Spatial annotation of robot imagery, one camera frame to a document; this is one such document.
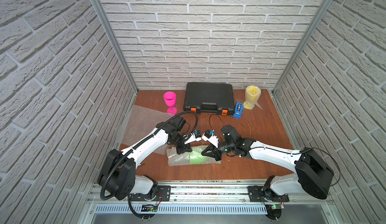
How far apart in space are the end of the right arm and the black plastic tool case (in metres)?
0.34

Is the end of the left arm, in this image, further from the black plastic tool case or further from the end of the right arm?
the black plastic tool case

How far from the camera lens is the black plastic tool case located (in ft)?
3.36

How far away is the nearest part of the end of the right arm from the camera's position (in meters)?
0.62
